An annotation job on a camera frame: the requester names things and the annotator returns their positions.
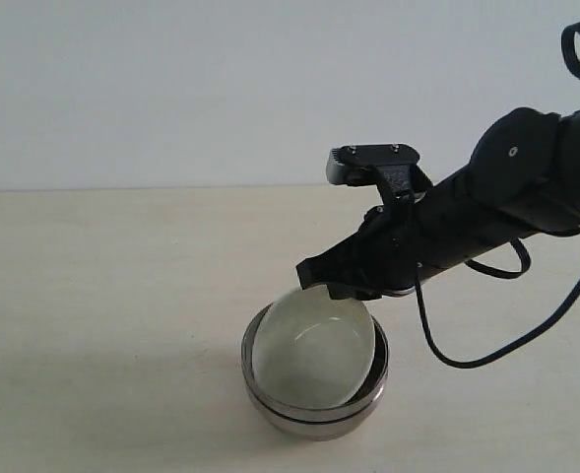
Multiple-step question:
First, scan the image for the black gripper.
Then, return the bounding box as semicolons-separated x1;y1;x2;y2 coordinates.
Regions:
296;108;580;300

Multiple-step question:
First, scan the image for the ribbed stainless steel bowl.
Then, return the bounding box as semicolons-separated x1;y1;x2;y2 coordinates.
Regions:
241;303;390;410

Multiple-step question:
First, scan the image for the white ceramic bowl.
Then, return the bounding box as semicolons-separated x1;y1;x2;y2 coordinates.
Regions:
252;288;375;408

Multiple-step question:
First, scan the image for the smooth stainless steel bowl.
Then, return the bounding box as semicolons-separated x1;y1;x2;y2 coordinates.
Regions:
246;378;387;441

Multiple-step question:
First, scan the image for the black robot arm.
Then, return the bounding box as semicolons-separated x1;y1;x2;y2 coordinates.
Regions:
296;107;580;300

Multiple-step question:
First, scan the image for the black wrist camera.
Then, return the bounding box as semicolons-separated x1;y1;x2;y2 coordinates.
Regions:
325;143;433;206

